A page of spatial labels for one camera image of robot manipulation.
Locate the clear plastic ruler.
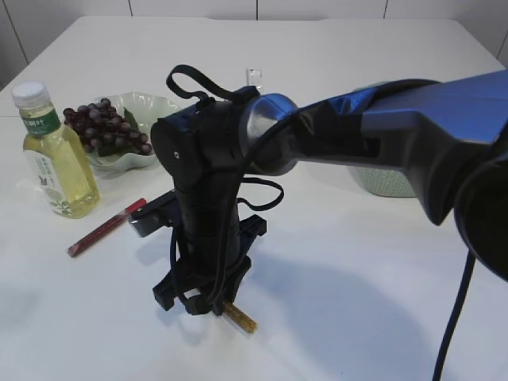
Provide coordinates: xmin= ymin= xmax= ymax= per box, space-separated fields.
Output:
xmin=246 ymin=67 xmax=264 ymax=93

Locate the green plastic basket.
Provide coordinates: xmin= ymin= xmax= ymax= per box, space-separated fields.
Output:
xmin=348 ymin=166 xmax=416 ymax=198

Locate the black cable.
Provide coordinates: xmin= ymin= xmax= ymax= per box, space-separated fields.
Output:
xmin=165 ymin=63 xmax=477 ymax=381

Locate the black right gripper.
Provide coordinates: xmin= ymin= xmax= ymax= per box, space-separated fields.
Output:
xmin=152 ymin=214 xmax=267 ymax=316

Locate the red glitter pen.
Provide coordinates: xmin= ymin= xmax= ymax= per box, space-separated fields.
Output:
xmin=67 ymin=198 xmax=147 ymax=258

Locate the artificial purple grape bunch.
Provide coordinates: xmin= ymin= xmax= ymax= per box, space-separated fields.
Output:
xmin=63 ymin=98 xmax=153 ymax=157

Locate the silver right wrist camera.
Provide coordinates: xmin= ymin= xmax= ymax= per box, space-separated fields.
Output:
xmin=129 ymin=190 xmax=181 ymax=237

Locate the green wavy glass plate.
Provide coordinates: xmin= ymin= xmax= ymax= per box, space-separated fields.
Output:
xmin=87 ymin=91 xmax=181 ymax=173

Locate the yellow tea bottle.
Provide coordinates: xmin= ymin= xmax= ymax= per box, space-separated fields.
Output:
xmin=11 ymin=82 xmax=100 ymax=219

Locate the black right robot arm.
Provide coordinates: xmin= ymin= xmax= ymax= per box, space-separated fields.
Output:
xmin=151 ymin=65 xmax=507 ymax=314

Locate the gold glitter pen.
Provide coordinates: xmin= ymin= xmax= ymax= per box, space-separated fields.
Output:
xmin=223 ymin=300 xmax=258 ymax=334

